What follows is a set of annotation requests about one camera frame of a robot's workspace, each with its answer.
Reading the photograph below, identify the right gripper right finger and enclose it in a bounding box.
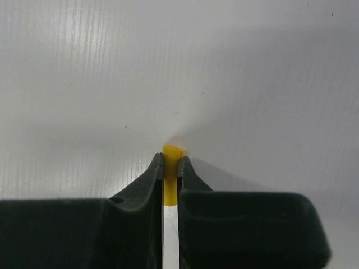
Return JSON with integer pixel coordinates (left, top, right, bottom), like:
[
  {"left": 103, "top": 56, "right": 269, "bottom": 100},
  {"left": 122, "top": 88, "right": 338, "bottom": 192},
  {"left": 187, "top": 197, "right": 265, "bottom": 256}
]
[{"left": 177, "top": 157, "right": 331, "bottom": 268}]

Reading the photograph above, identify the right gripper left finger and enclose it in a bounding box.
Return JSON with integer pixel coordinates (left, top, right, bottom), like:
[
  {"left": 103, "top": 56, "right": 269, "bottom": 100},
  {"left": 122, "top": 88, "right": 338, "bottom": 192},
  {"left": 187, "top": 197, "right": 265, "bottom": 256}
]
[{"left": 1, "top": 154, "right": 164, "bottom": 268}]

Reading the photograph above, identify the yellow pen cap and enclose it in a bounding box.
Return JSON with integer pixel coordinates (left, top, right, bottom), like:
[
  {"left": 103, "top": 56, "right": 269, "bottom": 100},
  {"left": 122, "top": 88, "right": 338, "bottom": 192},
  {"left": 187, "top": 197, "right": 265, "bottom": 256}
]
[{"left": 163, "top": 145, "right": 185, "bottom": 207}]

